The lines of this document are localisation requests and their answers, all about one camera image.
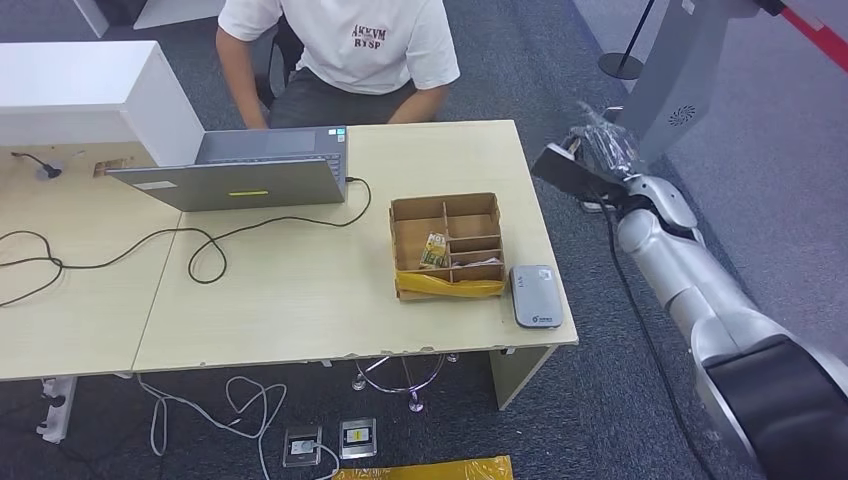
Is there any white plugged power cable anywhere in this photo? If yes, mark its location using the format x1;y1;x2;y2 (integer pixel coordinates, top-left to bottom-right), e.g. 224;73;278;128
291;440;342;480

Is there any grey kiosk panel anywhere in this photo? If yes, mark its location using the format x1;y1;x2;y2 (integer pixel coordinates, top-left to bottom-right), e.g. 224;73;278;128
616;0;763;167

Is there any grey card reader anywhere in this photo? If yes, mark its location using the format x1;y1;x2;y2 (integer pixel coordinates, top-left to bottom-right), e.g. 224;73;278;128
508;264;565;330

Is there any white loose cable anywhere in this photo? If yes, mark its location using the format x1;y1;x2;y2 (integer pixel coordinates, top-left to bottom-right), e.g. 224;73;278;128
135;374;289;480

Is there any cardboard organizer box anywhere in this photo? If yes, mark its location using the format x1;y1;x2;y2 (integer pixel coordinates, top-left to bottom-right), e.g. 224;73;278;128
388;192;506;303

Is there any steel floor socket with plug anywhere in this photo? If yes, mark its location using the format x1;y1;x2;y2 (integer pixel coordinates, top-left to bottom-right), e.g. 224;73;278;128
282;425;324;469

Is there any black stanchion post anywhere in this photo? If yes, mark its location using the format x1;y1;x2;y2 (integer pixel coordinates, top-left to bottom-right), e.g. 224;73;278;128
597;0;657;82

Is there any black laptop cable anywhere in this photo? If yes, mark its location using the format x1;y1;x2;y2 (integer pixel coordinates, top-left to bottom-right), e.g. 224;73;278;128
0;176;374;309

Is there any green yellow room key card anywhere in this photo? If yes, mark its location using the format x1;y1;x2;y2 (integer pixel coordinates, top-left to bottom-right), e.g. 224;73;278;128
419;231;452;270

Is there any grey laptop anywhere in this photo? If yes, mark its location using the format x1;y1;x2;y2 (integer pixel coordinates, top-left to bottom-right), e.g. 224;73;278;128
105;125;349;213

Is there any chrome chair base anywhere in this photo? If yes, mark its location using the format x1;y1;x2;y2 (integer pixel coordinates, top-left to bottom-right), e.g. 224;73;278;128
351;354;460;414

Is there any person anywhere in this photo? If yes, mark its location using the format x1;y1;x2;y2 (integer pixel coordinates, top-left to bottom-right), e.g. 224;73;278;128
215;0;462;130

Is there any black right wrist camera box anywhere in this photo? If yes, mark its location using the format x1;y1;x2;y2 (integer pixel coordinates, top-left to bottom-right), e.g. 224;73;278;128
531;142;631;208

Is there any white background furniture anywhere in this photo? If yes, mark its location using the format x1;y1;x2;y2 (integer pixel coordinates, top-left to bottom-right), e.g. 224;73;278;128
71;0;227;39

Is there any yellow floor tape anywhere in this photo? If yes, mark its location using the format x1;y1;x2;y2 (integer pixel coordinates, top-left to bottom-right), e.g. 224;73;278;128
331;455;515;480

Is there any white power strip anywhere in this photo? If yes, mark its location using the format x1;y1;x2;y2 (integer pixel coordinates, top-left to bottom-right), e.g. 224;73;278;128
36;376;79;445

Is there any red barrier belt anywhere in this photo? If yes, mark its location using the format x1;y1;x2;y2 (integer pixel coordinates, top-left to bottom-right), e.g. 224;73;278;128
755;0;848;74

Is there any white desk partition box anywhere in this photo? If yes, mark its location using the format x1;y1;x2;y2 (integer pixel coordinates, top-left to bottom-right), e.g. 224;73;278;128
0;40;207;168

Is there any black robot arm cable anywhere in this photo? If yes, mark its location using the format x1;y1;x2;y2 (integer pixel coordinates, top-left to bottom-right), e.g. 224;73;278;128
586;188;720;480

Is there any steel floor socket yellow label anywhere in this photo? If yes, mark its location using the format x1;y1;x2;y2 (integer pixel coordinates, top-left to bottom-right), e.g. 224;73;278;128
339;417;378;461

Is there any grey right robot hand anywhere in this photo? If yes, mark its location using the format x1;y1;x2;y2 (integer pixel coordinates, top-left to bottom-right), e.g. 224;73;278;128
563;100;647;181

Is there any black office chair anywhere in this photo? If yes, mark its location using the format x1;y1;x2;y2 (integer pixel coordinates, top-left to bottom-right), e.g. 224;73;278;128
254;16;306;111

